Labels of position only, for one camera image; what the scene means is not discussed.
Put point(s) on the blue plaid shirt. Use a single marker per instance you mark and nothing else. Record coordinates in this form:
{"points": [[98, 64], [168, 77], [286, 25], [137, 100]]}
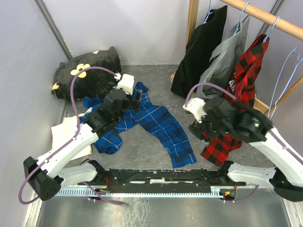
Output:
{"points": [[156, 120]]}

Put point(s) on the black flower-print garment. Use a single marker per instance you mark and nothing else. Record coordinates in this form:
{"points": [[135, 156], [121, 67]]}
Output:
{"points": [[91, 83]]}

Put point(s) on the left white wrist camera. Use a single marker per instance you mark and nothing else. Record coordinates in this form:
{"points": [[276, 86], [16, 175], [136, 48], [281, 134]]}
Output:
{"points": [[125, 82]]}

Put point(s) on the red black plaid shirt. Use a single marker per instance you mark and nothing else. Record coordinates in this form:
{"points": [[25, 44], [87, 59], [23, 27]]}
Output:
{"points": [[242, 85]]}

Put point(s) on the light blue wire hanger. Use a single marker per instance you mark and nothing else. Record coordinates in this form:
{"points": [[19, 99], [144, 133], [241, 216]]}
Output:
{"points": [[271, 29]]}

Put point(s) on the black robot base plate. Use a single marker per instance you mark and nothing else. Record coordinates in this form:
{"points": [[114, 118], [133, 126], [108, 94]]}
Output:
{"points": [[162, 180]]}

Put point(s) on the blue hanger under grey shirt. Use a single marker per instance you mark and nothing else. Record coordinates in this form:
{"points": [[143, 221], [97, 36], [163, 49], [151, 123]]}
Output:
{"points": [[239, 21]]}

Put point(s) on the black hanging garment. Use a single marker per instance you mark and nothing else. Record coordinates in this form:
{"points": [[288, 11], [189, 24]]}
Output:
{"points": [[205, 38]]}

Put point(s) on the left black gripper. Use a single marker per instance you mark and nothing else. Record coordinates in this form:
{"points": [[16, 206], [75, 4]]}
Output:
{"points": [[134, 104]]}

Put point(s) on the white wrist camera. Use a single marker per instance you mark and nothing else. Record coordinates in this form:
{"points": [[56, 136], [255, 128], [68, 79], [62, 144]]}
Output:
{"points": [[125, 82], [195, 106]]}

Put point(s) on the grey hanging shirt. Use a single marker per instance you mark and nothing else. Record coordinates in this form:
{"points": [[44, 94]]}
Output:
{"points": [[226, 55]]}

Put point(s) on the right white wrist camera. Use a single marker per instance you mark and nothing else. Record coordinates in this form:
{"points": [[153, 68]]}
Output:
{"points": [[195, 106]]}

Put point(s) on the wooden clothes rack frame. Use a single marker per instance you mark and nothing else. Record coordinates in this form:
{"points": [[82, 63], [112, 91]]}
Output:
{"points": [[261, 15]]}

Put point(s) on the white folded cloth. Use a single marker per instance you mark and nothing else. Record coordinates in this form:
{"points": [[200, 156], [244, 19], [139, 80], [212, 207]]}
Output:
{"points": [[63, 132]]}

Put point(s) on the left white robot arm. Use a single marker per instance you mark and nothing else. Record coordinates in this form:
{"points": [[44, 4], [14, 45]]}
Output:
{"points": [[47, 174]]}

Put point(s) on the blue hanger under black garment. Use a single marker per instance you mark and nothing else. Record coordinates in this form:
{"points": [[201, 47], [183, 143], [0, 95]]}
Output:
{"points": [[208, 13]]}

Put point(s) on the light blue cable duct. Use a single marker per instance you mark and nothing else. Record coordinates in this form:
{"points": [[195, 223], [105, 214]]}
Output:
{"points": [[82, 191]]}

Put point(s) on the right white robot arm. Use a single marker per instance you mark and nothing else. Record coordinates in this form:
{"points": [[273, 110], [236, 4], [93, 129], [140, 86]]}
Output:
{"points": [[253, 127]]}

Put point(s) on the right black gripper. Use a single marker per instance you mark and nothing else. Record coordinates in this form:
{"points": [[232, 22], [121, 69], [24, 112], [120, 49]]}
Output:
{"points": [[197, 128]]}

